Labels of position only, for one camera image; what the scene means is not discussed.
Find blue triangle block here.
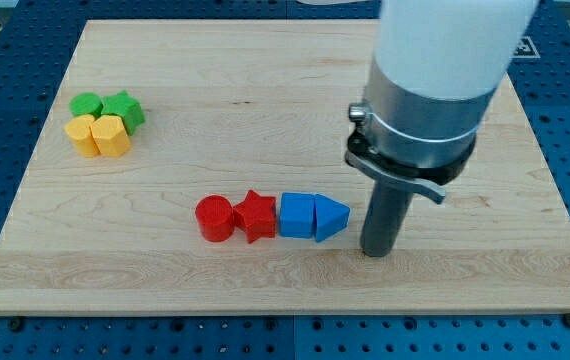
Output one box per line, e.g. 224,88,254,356
314,194,351,242

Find red cylinder block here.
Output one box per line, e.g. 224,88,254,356
195,195,235,243

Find dark grey cylindrical pointer tool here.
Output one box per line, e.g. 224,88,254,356
360,182,413,257

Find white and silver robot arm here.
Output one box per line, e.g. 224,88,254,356
346,0,538,203

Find blue cube block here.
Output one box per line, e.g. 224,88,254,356
279,192,315,239

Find yellow hexagon block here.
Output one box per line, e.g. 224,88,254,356
90,115,132,157

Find light wooden board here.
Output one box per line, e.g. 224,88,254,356
0,20,570,316

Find red star block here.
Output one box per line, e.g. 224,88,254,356
233,190,276,244

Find green cylinder block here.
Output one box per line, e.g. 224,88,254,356
69,92,103,118

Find black and white fiducial marker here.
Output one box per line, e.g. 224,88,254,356
512,36,541,59

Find yellow cylinder block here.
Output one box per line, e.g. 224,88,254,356
64,114,99,158

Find green star block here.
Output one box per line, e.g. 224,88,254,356
101,90,145,135

